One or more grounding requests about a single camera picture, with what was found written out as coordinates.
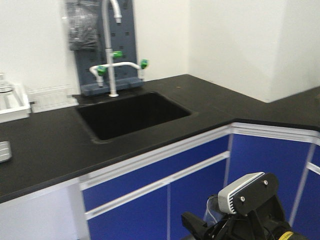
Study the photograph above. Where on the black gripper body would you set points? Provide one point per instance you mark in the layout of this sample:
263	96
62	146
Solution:
251	208

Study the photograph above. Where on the black gripper finger view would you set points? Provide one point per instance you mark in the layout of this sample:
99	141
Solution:
195	225

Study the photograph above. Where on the clear glass beaker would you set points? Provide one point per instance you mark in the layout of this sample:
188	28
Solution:
212	213

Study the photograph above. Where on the silver metal tray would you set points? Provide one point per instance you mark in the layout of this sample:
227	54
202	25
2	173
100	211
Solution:
5	151

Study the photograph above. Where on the white rack tray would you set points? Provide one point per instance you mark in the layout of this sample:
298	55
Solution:
14	102

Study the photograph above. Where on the blue cabinet middle door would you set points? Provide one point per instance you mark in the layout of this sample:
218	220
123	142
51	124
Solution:
190	194

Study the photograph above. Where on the blue cabinet door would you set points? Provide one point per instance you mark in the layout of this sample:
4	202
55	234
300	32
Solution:
190	194
286	159
144	218

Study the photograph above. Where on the blue cabinet left door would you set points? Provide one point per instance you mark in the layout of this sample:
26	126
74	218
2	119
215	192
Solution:
144	218

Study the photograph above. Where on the blue cabinet right door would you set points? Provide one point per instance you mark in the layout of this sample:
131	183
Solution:
286	159

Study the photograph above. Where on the blue cabinet drawer front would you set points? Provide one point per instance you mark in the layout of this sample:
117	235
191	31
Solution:
109	190

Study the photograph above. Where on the black lab sink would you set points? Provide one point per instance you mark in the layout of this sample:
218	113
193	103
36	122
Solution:
126	114

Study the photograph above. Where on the white lab faucet green knobs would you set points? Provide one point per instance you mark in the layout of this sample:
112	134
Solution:
99	70

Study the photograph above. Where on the white ribbed box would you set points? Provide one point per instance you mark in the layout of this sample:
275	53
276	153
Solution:
51	98

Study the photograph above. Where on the grey pegboard drying rack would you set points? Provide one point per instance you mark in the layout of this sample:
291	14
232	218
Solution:
101	33

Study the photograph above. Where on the plastic bag on pegboard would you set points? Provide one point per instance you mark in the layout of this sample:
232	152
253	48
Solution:
82	18

